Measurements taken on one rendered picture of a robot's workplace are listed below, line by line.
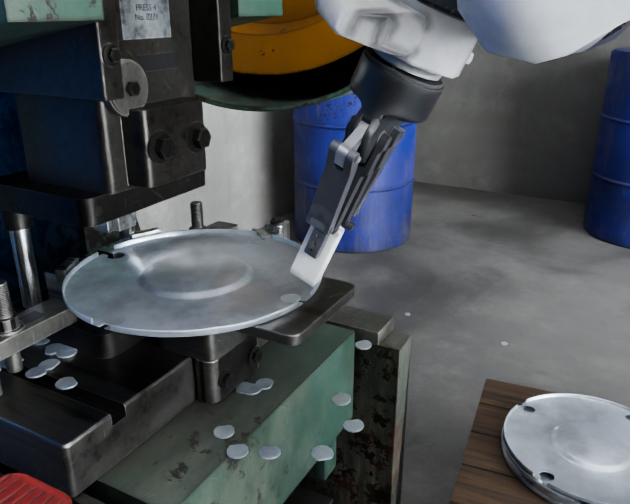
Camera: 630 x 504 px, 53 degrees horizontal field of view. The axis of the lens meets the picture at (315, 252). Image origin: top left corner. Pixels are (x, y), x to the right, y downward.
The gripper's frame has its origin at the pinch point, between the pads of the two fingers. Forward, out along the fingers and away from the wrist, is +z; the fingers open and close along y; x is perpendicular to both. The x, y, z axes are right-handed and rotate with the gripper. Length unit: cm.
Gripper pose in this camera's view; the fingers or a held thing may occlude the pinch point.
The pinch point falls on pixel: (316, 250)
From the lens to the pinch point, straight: 63.0
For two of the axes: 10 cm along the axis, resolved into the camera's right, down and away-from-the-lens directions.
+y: 4.5, -3.3, 8.3
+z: -3.7, 7.8, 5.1
